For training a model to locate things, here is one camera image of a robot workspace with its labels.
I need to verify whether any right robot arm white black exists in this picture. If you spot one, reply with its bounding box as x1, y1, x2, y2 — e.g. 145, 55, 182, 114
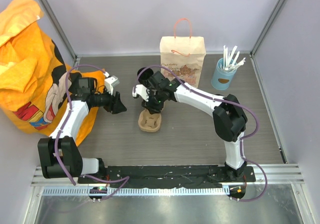
132, 68, 248, 181

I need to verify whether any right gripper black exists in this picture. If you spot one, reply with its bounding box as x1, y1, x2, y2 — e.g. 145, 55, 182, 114
141, 90, 165, 114

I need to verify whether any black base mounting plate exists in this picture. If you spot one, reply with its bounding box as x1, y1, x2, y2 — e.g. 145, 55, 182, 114
93, 165, 256, 189

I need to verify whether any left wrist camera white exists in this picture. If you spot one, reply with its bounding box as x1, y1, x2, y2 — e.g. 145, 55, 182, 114
104, 74, 120, 95

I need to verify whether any slotted cable duct rail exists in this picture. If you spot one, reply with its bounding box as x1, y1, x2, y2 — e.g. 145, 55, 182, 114
42, 185, 230, 196

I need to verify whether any light blue straw tin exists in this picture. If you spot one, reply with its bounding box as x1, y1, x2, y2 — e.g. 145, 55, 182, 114
211, 58, 237, 91

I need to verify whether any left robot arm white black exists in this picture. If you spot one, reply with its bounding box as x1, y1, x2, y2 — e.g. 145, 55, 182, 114
37, 76, 127, 183

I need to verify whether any black coffee cup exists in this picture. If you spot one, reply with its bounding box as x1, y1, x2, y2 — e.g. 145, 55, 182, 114
137, 67, 154, 87

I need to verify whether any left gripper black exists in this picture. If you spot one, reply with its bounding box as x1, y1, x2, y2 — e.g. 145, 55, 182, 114
92, 86, 127, 114

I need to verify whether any brown pulp cup carrier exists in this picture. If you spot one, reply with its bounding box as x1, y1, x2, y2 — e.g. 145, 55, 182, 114
138, 109, 162, 133

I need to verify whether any orange cartoon cloth bag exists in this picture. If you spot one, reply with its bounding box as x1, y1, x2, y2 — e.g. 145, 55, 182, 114
0, 0, 105, 136

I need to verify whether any paper bag with orange handles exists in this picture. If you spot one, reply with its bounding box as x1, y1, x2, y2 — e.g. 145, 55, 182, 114
159, 18, 206, 88

